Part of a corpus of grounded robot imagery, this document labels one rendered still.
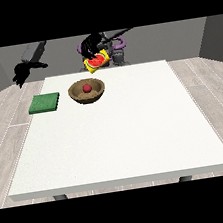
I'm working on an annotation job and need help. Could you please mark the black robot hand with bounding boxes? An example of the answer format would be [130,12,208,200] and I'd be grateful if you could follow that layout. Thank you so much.
[9,57,52,91]
[78,32,109,63]

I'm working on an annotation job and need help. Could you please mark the green square pad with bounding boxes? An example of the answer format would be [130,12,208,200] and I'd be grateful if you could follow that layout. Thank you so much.
[25,91,63,116]

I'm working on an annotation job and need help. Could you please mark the small red ball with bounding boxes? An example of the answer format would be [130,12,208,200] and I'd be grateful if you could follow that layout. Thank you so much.
[81,83,93,94]

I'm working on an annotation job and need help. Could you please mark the brown wooden bowl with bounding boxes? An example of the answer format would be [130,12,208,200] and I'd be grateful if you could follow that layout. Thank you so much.
[66,75,109,108]

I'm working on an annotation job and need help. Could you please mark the grey robot trunk purple rings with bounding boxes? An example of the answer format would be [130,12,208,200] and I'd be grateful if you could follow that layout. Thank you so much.
[76,34,132,73]

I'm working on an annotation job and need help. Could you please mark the dark table leg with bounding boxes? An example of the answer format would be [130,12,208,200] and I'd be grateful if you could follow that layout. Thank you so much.
[52,193,69,202]
[177,174,195,183]

